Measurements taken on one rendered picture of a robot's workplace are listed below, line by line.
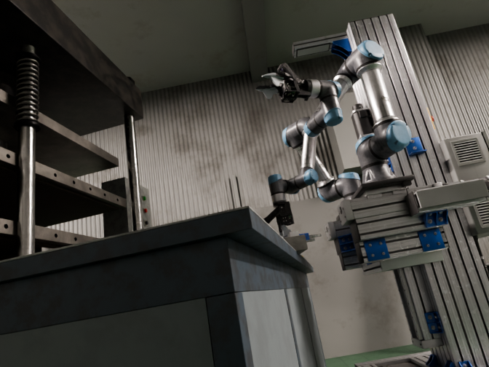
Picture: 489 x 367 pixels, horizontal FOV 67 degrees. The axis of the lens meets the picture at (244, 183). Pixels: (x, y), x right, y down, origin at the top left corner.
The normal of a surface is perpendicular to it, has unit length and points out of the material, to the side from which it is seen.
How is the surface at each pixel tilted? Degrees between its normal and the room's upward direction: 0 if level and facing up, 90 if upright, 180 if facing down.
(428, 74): 90
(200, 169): 90
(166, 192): 90
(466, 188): 90
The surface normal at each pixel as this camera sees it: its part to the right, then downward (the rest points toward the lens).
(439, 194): -0.09, -0.29
